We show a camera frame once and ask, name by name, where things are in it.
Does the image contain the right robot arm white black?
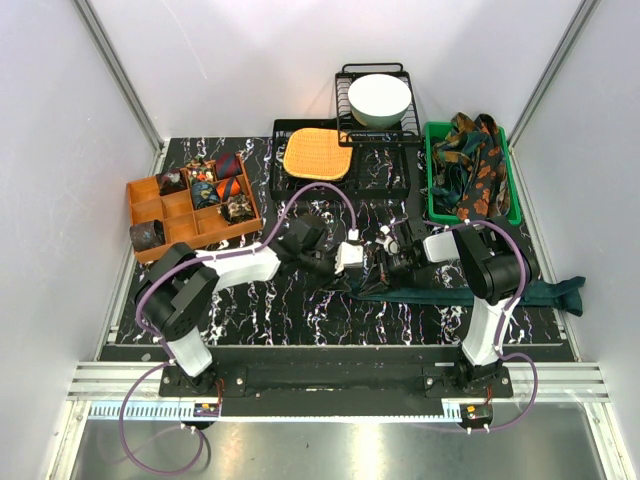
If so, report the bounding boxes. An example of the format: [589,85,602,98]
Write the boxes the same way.
[356,217,539,397]

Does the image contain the navy tie orange flowers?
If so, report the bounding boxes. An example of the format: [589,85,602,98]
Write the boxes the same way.
[453,114,511,220]

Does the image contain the rolled blue paisley tie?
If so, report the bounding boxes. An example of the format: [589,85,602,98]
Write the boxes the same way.
[191,181,221,210]

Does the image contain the white bowl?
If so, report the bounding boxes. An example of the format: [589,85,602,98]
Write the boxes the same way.
[347,74,412,129]

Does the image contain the brown blue tie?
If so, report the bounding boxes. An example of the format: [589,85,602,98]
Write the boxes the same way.
[129,219,165,252]

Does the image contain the rolled dark floral tie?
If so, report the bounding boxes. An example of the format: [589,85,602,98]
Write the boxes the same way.
[155,169,187,196]

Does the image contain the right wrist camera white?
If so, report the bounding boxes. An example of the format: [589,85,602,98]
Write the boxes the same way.
[376,225,399,255]

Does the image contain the brown teal patterned tie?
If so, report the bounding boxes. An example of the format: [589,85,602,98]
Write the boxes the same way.
[431,112,484,192]

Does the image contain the green plastic bin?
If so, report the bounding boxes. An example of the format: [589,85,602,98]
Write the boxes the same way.
[424,112,522,226]

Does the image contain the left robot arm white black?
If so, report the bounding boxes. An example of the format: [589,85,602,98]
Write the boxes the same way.
[135,214,363,396]

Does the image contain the rolled maroon striped tie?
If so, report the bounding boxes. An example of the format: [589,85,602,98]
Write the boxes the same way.
[214,153,243,180]

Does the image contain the orange woven pot holder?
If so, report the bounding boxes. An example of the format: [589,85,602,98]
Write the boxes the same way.
[283,128,353,181]

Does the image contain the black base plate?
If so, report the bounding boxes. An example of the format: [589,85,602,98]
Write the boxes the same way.
[159,346,513,420]

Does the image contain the dark green tie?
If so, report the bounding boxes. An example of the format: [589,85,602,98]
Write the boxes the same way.
[349,276,586,317]

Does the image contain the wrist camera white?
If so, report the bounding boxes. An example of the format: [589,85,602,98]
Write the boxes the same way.
[376,225,399,255]
[335,242,364,274]

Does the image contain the rolled beige patterned tie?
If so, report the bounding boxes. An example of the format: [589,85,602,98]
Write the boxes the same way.
[220,194,255,225]

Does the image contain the black wire dish rack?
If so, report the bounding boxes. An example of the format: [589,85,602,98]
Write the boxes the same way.
[334,62,421,147]

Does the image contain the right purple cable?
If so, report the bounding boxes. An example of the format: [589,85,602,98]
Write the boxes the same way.
[384,219,540,434]

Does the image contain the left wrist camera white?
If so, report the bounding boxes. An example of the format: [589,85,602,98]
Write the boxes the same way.
[335,242,364,274]

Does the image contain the rolled colourful floral tie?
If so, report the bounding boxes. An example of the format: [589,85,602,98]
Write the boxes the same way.
[186,161,217,184]

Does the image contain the purple cable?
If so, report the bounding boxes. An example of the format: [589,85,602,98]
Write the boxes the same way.
[384,219,540,434]
[117,181,359,475]

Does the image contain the orange wooden divided box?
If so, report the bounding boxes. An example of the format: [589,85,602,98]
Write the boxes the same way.
[126,153,263,264]

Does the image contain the rolled navy orange striped tie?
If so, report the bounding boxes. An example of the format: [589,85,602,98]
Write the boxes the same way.
[215,175,249,202]

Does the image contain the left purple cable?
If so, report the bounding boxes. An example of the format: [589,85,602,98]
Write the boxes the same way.
[117,181,359,475]

